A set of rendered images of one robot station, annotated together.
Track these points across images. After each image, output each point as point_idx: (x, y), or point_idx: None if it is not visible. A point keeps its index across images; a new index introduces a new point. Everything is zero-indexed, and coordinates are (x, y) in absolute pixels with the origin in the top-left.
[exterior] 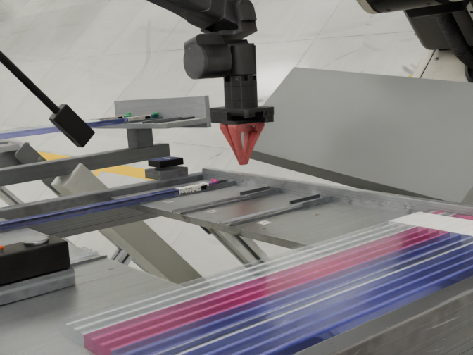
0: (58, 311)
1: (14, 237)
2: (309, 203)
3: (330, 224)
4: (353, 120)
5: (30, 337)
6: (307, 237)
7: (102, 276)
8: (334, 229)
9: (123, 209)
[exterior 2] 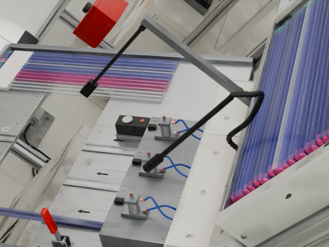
0: (147, 115)
1: (69, 202)
2: None
3: (2, 109)
4: None
5: (168, 107)
6: (29, 105)
7: (108, 128)
8: (12, 103)
9: None
